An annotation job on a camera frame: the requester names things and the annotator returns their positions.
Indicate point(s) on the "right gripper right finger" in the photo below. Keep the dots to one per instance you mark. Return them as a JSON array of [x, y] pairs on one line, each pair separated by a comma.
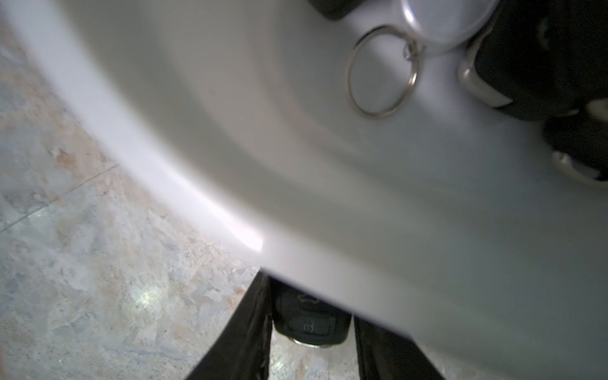
[[384, 355]]

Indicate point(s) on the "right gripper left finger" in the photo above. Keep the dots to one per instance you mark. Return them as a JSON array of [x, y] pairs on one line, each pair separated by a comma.
[[242, 350]]

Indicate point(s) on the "white storage box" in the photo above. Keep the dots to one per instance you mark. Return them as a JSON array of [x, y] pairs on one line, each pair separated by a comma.
[[448, 220]]

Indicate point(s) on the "white silver car key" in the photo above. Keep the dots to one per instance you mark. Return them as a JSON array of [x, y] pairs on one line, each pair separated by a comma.
[[442, 25]]

